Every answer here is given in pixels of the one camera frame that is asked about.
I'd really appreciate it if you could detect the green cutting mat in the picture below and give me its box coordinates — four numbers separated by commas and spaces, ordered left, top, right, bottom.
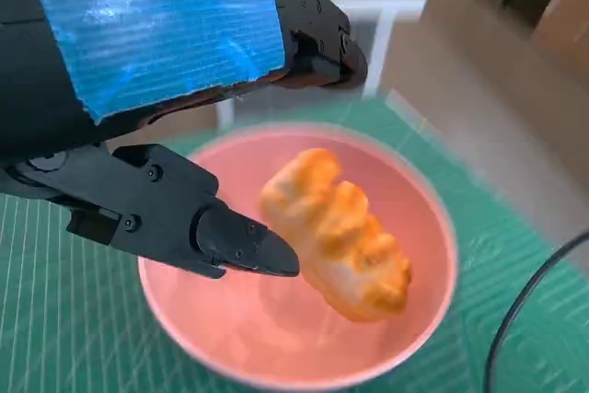
0, 88, 589, 393

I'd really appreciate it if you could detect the long braided toy bread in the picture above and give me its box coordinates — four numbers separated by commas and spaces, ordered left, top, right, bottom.
260, 147, 413, 324

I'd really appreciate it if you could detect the pink bowl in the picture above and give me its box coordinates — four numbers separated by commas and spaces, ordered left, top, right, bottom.
137, 121, 459, 387

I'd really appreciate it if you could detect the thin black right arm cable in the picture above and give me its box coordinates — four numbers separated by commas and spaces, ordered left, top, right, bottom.
485, 231, 589, 393

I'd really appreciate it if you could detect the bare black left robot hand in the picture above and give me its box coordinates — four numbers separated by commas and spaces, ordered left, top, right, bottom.
0, 0, 369, 280

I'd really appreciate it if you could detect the tall brown cardboard box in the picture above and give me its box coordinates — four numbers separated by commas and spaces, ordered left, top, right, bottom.
528, 0, 589, 75

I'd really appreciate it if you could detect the low brown cardboard box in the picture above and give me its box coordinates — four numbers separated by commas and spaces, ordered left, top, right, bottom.
376, 0, 589, 155

